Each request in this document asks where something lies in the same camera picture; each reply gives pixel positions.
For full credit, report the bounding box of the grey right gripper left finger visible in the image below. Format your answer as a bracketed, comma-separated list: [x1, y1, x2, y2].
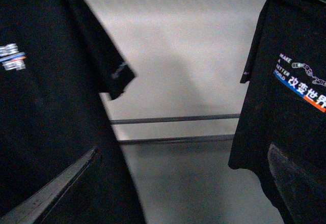
[1, 147, 98, 223]

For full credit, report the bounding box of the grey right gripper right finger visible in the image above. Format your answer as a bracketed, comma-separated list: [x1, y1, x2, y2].
[267, 144, 325, 223]

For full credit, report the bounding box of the black printed t-shirt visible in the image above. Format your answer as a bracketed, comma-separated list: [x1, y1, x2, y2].
[1, 0, 145, 223]
[228, 0, 325, 223]

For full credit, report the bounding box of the dark metal rack rail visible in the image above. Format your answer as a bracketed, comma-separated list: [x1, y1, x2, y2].
[111, 114, 240, 125]

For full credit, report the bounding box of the lower dark metal rail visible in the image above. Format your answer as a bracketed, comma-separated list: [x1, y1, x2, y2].
[119, 134, 234, 146]

